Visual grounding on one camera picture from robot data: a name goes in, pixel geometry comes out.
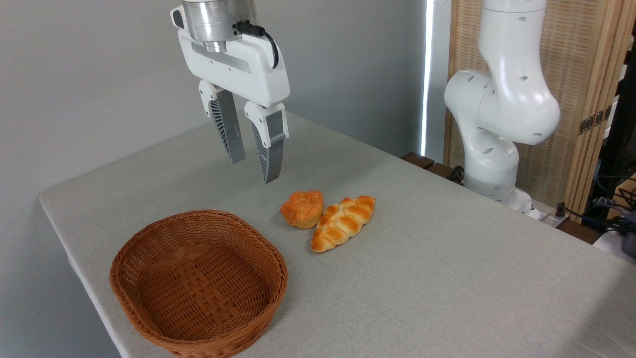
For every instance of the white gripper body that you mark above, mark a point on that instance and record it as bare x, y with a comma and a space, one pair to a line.
248, 74

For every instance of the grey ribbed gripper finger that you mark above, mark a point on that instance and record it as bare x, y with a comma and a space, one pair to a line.
269, 149
226, 124

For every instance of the round knotted bread roll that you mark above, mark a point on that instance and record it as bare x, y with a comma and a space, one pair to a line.
300, 209

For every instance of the long braided bread loaf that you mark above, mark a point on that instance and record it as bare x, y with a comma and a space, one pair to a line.
343, 223

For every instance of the brown wicker basket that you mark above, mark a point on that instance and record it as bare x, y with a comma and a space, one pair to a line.
198, 288

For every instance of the dark wooden slats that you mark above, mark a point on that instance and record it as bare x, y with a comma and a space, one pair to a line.
420, 160

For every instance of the grey tablecloth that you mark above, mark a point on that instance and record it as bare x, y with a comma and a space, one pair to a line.
447, 288

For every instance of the bamboo folding screen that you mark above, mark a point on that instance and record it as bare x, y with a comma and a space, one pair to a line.
581, 59

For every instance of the black screen hinge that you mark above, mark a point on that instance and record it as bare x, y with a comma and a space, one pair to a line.
594, 121

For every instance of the black stand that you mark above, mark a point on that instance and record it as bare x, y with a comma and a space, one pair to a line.
618, 139

